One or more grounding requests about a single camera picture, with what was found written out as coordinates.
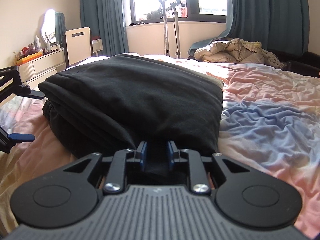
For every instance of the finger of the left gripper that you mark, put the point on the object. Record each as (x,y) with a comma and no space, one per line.
(8,141)
(25,91)

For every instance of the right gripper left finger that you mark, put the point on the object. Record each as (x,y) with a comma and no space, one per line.
(115,182)

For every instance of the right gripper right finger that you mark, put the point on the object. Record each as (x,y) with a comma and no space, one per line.
(190,161)

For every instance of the black pants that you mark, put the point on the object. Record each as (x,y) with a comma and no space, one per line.
(116,103)

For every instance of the white dresser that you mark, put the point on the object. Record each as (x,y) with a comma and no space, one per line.
(41,65)

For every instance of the orange box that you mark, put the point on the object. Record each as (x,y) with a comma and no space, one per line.
(29,58)

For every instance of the white spray bottle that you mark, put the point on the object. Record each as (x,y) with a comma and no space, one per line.
(37,45)

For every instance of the wavy mirror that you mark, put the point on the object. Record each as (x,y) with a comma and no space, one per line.
(53,27)

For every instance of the white chair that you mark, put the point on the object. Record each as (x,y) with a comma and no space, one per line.
(78,46)

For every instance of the left teal curtain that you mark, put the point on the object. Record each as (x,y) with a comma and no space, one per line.
(106,19)

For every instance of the teal curtain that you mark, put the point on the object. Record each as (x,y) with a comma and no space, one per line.
(106,19)
(281,25)

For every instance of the beige puffer jacket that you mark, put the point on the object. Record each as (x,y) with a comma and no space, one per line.
(235,51)

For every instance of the cream knitted blanket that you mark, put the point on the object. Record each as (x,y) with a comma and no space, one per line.
(270,58)

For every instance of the black sofa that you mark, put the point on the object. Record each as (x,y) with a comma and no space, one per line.
(308,64)

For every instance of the right teal curtain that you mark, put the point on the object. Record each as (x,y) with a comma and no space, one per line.
(281,25)

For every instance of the window frame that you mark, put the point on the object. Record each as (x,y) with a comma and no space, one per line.
(153,11)

